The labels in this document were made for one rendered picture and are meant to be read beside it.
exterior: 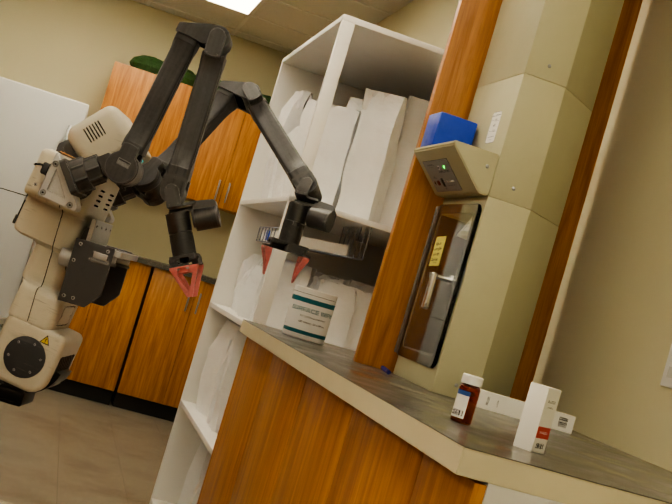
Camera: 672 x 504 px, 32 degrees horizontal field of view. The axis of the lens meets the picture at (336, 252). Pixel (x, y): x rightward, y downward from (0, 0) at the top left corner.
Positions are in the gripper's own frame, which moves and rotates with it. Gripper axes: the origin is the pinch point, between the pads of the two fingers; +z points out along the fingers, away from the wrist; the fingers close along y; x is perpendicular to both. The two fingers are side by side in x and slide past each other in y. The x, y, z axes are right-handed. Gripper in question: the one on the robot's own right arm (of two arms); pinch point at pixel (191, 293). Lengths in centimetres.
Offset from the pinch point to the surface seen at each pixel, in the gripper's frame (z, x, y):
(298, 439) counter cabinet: 36.8, -19.6, -16.9
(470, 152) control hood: -20, -70, -12
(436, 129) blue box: -29, -66, 7
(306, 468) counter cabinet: 41, -21, -31
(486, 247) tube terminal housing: 2, -70, -9
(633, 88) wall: -33, -123, 32
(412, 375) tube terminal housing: 29, -49, 5
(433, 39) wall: -98, -101, 245
